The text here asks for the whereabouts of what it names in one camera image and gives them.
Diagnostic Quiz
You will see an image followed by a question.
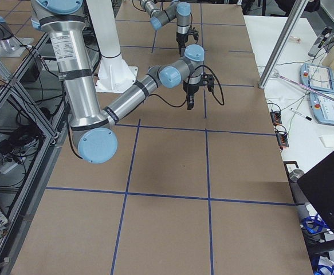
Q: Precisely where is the long pink rod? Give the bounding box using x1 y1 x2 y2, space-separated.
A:
272 73 334 102

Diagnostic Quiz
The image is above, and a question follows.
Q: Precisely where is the black monitor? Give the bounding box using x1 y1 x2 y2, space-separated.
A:
297 151 334 230

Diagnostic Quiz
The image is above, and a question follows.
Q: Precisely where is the black marker pen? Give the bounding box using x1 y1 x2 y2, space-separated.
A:
290 108 312 121

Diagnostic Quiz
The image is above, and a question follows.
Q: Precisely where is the teach pendant lower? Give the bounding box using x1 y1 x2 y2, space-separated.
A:
309 92 334 126

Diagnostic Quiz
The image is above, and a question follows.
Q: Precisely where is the teach pendant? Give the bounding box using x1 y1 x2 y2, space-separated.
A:
309 92 334 126
300 63 334 93

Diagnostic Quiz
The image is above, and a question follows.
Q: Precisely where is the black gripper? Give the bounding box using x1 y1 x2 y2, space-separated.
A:
176 32 189 56
183 81 200 110

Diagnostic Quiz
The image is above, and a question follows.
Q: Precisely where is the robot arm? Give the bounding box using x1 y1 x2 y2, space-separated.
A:
140 1 195 56

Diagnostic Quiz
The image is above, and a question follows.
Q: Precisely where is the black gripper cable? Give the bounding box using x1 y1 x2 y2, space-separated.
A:
148 64 225 108

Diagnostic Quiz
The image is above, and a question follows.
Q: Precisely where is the teach pendant upper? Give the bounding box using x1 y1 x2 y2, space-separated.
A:
300 63 334 93

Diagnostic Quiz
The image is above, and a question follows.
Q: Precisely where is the aluminium frame post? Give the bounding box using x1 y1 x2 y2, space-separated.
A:
258 0 309 89

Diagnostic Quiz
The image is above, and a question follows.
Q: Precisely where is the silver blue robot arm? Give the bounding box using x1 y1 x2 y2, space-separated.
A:
31 1 205 164

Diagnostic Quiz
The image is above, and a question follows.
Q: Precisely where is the blue lanyard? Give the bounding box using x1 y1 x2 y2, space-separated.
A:
301 213 332 237

